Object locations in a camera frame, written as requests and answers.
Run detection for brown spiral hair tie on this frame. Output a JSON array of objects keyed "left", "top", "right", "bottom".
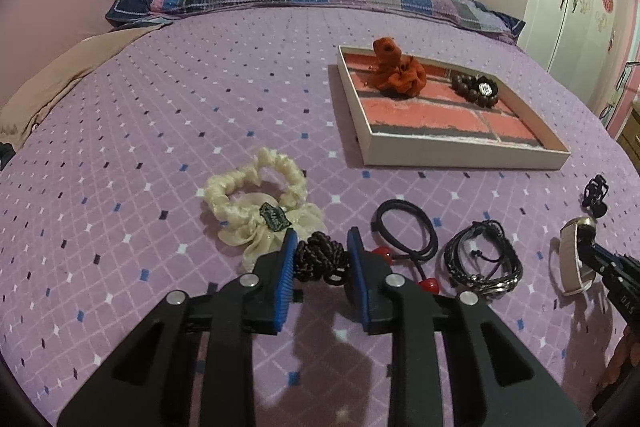
[{"left": 295, "top": 231, "right": 351, "bottom": 286}]

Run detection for metal desk lamp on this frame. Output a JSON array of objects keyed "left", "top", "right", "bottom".
[{"left": 600, "top": 62, "right": 640, "bottom": 128}]

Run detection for beige folded cloth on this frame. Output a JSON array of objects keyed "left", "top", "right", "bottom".
[{"left": 0, "top": 24, "right": 168, "bottom": 151}]

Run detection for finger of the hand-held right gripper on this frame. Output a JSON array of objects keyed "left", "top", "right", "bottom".
[{"left": 580, "top": 236, "right": 640, "bottom": 324}]

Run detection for black braided leather bracelet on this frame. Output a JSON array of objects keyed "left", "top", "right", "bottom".
[{"left": 443, "top": 219, "right": 525, "bottom": 296}]

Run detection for pink pillow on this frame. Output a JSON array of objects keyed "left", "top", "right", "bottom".
[{"left": 0, "top": 0, "right": 168, "bottom": 108}]

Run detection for orange fabric scrunchie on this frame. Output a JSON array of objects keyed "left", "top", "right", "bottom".
[{"left": 367, "top": 37, "right": 427, "bottom": 98}]

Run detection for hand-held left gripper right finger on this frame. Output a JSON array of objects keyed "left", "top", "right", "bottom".
[{"left": 346, "top": 227, "right": 586, "bottom": 427}]

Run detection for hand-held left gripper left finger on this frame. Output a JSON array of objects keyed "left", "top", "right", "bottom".
[{"left": 56, "top": 228, "right": 299, "bottom": 427}]

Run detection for black hair claw clip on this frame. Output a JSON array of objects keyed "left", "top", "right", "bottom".
[{"left": 581, "top": 174, "right": 610, "bottom": 216}]

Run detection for black hair tie red beads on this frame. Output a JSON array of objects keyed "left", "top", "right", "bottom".
[{"left": 369, "top": 199, "right": 442, "bottom": 296}]

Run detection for wooden nightstand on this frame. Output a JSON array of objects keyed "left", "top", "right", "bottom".
[{"left": 617, "top": 104, "right": 640, "bottom": 154}]

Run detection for brick-pattern cardboard tray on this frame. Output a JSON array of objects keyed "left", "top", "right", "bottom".
[{"left": 336, "top": 44, "right": 571, "bottom": 170}]

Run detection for black scrunchie with rhinestone charm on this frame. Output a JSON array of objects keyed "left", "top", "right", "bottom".
[{"left": 469, "top": 76, "right": 502, "bottom": 109}]

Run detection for cream satin scrunchie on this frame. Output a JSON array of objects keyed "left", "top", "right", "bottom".
[{"left": 202, "top": 146, "right": 329, "bottom": 273}]

